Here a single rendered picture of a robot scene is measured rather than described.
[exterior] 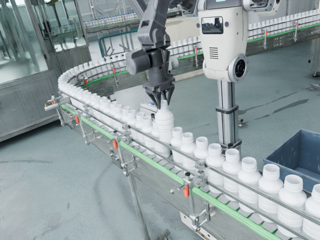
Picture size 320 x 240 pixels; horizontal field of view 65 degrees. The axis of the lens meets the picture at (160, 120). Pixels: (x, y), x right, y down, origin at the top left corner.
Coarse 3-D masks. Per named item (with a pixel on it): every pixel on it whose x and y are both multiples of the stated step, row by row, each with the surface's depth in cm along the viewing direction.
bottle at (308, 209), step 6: (318, 186) 57; (312, 192) 57; (318, 192) 58; (312, 198) 57; (318, 198) 55; (306, 204) 58; (312, 204) 57; (318, 204) 56; (306, 210) 58; (312, 210) 56; (318, 210) 55; (312, 216) 57; (318, 216) 55; (306, 222) 59; (312, 222) 57; (306, 228) 59; (312, 228) 58; (318, 228) 57; (306, 234) 60; (312, 234) 58; (318, 234) 57
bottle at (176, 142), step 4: (176, 128) 92; (180, 128) 92; (172, 132) 91; (176, 132) 89; (180, 132) 90; (176, 136) 90; (180, 136) 90; (172, 140) 92; (176, 140) 91; (180, 140) 90; (172, 144) 91; (176, 144) 90; (180, 144) 90; (176, 148) 91; (172, 152) 94; (176, 152) 92; (176, 156) 93; (180, 156) 92; (176, 160) 94; (180, 160) 93; (180, 164) 94; (176, 168) 96
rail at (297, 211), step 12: (120, 132) 123; (144, 132) 104; (168, 144) 92; (180, 168) 91; (240, 180) 69; (228, 192) 75; (264, 192) 64; (288, 204) 60; (264, 216) 67; (288, 228) 62
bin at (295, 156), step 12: (300, 132) 118; (312, 132) 114; (288, 144) 113; (300, 144) 121; (312, 144) 116; (276, 156) 108; (288, 156) 116; (300, 156) 123; (312, 156) 118; (288, 168) 95; (300, 168) 125; (312, 168) 121; (312, 180) 88
